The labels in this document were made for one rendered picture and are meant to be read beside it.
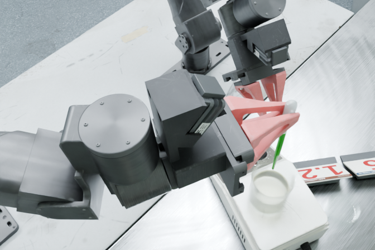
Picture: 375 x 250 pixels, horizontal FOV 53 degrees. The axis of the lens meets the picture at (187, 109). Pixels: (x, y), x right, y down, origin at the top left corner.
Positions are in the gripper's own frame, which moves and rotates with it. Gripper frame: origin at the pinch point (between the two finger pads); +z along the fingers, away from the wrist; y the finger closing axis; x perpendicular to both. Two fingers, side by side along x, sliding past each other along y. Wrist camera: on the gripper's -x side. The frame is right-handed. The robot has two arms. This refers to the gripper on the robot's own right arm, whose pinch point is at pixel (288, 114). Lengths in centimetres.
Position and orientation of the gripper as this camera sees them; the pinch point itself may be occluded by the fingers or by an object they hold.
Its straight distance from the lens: 42.0
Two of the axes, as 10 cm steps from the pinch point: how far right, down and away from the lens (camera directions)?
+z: 9.2, -3.4, 1.7
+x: 0.6, 5.8, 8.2
